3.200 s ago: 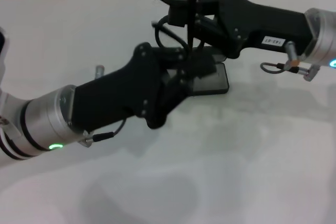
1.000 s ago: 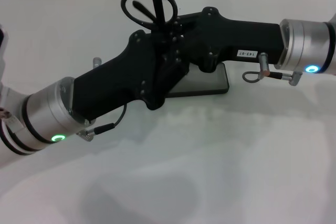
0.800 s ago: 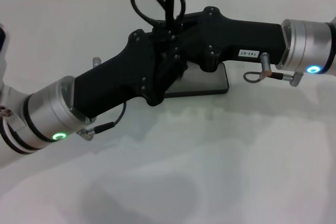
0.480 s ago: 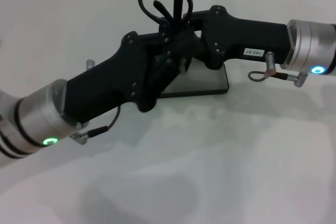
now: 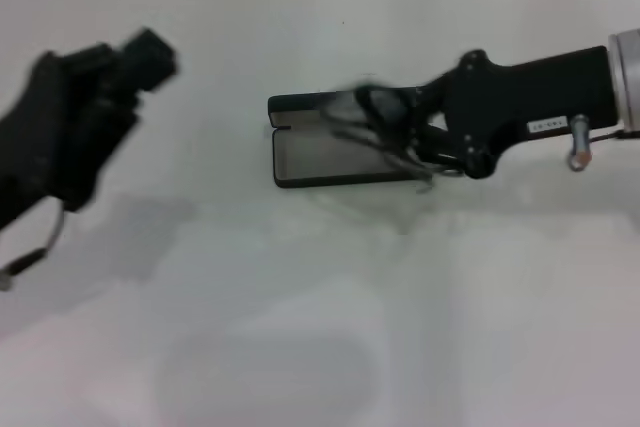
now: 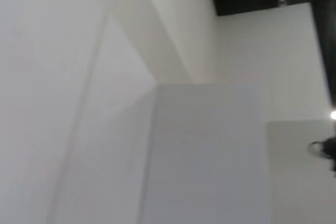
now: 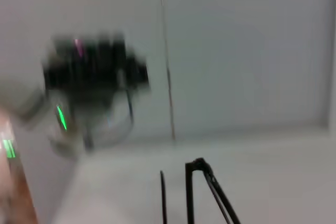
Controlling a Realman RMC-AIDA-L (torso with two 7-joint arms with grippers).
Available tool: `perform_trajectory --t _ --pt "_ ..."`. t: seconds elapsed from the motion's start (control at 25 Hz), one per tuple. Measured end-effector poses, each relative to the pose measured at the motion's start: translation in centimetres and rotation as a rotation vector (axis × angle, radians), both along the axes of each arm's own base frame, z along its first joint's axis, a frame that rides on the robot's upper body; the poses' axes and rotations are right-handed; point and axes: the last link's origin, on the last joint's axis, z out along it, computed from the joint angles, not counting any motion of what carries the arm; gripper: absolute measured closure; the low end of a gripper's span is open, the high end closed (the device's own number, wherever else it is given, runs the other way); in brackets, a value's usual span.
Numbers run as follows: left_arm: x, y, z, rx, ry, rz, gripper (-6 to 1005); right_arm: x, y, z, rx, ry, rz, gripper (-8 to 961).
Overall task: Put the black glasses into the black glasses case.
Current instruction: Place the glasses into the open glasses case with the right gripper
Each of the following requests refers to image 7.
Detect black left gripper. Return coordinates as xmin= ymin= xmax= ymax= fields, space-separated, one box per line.
xmin=43 ymin=34 xmax=152 ymax=109

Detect black glasses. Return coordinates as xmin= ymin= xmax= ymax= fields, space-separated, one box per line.
xmin=159 ymin=157 xmax=242 ymax=224

